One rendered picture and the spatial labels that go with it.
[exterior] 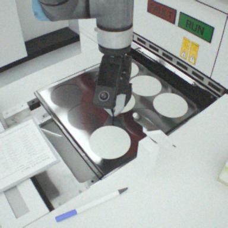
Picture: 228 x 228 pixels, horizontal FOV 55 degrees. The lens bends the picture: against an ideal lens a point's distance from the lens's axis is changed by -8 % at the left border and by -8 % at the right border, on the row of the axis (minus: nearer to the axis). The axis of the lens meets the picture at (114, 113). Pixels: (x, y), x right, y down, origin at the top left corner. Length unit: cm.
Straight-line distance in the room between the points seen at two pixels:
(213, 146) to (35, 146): 38
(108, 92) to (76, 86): 27
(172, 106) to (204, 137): 18
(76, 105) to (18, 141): 22
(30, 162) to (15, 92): 47
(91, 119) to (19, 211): 31
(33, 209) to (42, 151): 13
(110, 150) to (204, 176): 23
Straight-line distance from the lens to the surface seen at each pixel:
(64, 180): 56
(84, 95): 70
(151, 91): 72
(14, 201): 48
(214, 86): 70
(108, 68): 51
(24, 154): 51
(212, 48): 66
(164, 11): 74
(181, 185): 46
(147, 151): 39
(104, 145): 58
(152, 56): 82
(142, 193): 44
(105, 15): 45
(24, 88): 92
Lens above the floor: 136
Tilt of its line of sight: 46 degrees down
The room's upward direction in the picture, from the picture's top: straight up
